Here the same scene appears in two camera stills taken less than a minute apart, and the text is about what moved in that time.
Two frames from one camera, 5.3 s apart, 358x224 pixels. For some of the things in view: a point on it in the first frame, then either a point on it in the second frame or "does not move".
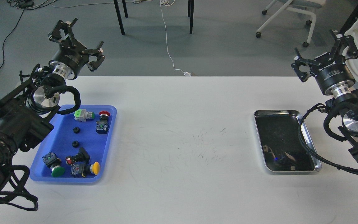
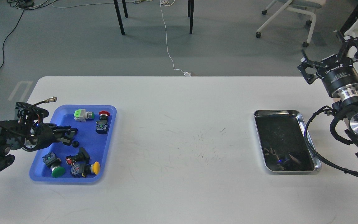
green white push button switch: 81,115 does not move
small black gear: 75,144 does not move
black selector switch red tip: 82,157 does not move
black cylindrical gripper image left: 68,60 -> 46,136
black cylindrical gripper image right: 332,74 -> 338,73
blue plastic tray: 75,150 does not move
